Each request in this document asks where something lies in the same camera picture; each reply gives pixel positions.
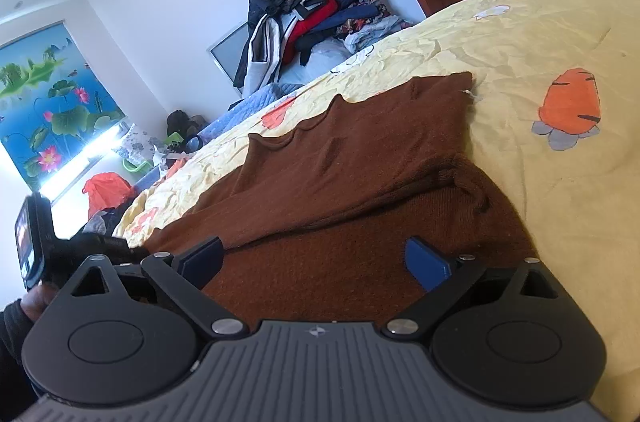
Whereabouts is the lotus pond window blind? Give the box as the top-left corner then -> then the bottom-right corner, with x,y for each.
1,23 -> 125,191

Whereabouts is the pile of clothes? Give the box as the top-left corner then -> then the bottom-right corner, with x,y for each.
233,0 -> 411,97

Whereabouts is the green plastic basket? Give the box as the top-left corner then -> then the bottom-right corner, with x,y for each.
122,157 -> 153,179

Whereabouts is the grey framed board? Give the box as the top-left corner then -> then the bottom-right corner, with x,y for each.
208,23 -> 248,92

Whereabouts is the person's left hand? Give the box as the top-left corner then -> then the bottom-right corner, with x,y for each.
20,283 -> 58,322

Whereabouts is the orange red bag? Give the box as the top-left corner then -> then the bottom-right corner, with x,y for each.
82,172 -> 134,219

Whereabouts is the dark stuffed toy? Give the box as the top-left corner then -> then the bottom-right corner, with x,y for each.
166,110 -> 208,142

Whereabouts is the brown knit sweater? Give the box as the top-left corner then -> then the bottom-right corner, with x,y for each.
145,72 -> 535,326

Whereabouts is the blue quilted blanket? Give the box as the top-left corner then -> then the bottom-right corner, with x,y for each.
196,82 -> 302,148

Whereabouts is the yellow carrot print bedsheet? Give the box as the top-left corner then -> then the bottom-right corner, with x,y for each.
116,0 -> 639,421

